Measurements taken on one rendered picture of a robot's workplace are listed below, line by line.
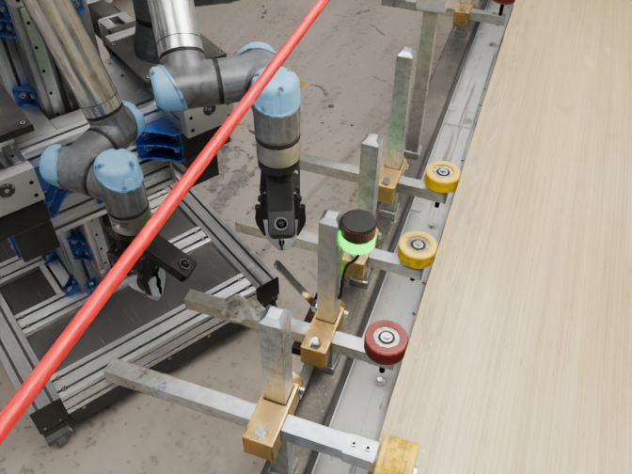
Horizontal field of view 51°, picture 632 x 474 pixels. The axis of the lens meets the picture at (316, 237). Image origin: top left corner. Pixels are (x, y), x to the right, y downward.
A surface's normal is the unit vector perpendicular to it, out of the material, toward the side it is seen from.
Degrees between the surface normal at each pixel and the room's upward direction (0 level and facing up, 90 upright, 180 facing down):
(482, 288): 0
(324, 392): 0
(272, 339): 90
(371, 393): 0
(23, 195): 90
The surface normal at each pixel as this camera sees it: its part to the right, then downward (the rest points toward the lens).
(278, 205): 0.00, -0.23
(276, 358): -0.33, 0.67
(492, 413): 0.00, -0.70
